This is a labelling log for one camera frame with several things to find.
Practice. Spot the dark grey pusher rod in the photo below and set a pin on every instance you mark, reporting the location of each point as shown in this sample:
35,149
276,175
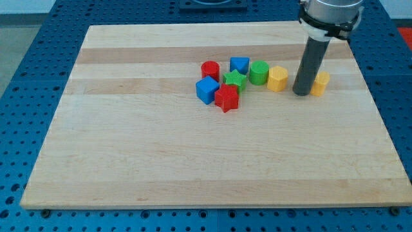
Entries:
309,66

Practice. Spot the yellow heart block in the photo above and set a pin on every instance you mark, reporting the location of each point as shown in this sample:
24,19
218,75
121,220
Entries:
321,81

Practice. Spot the red star block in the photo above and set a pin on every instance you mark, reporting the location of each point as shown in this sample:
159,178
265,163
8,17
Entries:
227,97

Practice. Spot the blue cube block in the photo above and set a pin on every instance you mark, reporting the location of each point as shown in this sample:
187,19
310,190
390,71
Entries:
206,88

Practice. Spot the green star block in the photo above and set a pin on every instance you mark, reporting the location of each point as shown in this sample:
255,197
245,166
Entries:
235,78

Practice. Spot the red cylinder block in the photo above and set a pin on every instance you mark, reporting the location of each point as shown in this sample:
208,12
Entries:
212,69

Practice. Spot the blue triangle block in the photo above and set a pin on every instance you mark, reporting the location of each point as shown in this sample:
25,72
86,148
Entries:
241,64

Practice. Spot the green cylinder block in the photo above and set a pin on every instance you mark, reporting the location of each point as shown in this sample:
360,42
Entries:
258,73

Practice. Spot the yellow hexagon block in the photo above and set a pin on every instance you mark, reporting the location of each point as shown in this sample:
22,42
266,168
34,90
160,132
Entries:
277,79

